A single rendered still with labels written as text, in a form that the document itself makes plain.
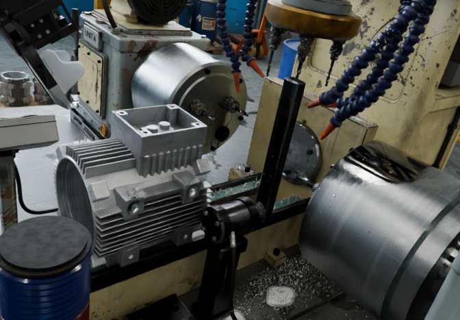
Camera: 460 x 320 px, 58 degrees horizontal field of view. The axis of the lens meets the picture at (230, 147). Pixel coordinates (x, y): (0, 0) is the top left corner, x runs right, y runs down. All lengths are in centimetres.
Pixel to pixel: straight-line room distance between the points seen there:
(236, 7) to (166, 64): 668
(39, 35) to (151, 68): 48
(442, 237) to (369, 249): 9
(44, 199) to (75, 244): 79
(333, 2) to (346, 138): 27
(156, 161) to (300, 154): 40
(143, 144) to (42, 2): 23
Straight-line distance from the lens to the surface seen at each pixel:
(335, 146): 90
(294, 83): 63
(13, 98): 327
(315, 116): 92
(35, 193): 112
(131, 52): 113
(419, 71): 92
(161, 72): 101
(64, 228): 32
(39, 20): 60
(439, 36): 91
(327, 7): 78
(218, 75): 100
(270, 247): 96
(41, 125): 82
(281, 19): 77
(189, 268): 82
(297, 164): 96
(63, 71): 62
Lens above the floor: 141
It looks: 26 degrees down
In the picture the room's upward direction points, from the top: 11 degrees clockwise
